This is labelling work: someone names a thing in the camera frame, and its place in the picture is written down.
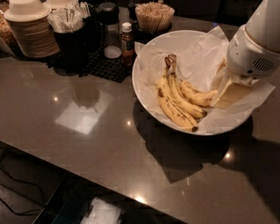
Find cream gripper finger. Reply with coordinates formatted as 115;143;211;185
211;59;230;90
211;76;253;108

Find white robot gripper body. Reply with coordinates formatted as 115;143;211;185
226;25;280;77

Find spotted banana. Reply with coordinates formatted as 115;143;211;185
179;80;217;106
165;54;207;119
156;62;198;132

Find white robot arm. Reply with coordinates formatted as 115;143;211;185
211;0;280;108

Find large white bowl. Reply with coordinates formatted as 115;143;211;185
132;29;256;136

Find white paper liner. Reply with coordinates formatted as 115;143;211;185
133;25;276;135

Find black chair in background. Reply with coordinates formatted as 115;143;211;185
216;0;262;26

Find black cup of wooden stirrers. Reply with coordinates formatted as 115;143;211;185
134;2;175;44

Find small hot sauce bottle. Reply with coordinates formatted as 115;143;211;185
121;22;134;67

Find black rubber mesh mat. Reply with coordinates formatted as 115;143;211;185
47;48;131;83

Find glass sugar shaker black lid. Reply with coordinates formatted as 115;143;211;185
98;2;122;59

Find black cup of wrapped cutlery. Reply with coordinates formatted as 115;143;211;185
48;0;89;73

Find white paper on lower shelf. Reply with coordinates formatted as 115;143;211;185
80;198;122;224

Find front stack of paper bowls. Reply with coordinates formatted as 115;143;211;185
4;0;59;59

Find granola container at left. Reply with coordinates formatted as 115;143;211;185
0;1;18;55

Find black cable on floor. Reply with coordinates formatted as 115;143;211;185
0;159;49;217

